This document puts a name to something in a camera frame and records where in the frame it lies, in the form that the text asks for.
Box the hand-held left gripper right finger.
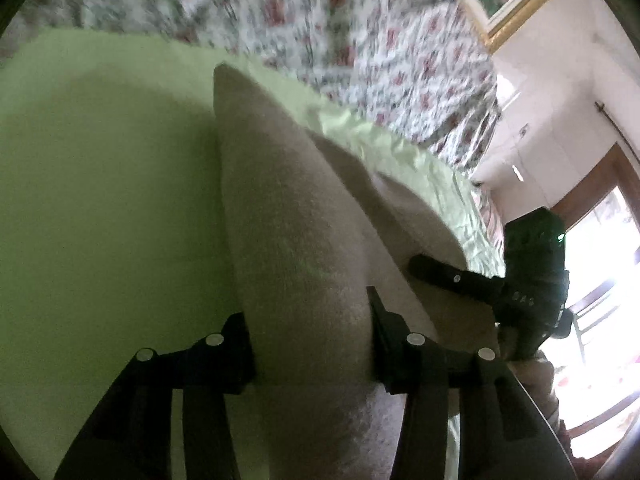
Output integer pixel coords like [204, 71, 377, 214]
[366, 286, 576, 480]

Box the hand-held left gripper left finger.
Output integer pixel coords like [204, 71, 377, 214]
[52, 312, 258, 480]

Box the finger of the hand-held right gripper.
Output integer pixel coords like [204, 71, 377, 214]
[409, 254, 506, 307]

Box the person's right hand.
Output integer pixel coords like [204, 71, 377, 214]
[510, 350, 558, 423]

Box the dark curtain rod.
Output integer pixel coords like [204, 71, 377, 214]
[594, 101, 640, 162]

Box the light green bed sheet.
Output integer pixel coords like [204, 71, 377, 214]
[0, 27, 506, 480]

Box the white floral quilt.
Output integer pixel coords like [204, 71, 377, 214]
[0, 0, 501, 176]

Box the brown wooden door frame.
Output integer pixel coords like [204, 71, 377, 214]
[550, 142, 640, 226]

